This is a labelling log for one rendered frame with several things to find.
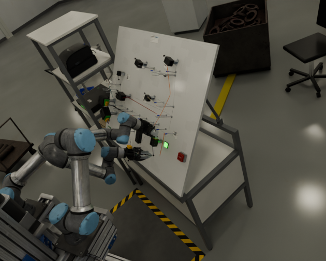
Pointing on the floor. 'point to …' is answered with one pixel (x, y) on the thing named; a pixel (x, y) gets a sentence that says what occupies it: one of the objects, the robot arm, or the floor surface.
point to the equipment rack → (80, 22)
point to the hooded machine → (186, 15)
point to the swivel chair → (315, 45)
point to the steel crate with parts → (239, 37)
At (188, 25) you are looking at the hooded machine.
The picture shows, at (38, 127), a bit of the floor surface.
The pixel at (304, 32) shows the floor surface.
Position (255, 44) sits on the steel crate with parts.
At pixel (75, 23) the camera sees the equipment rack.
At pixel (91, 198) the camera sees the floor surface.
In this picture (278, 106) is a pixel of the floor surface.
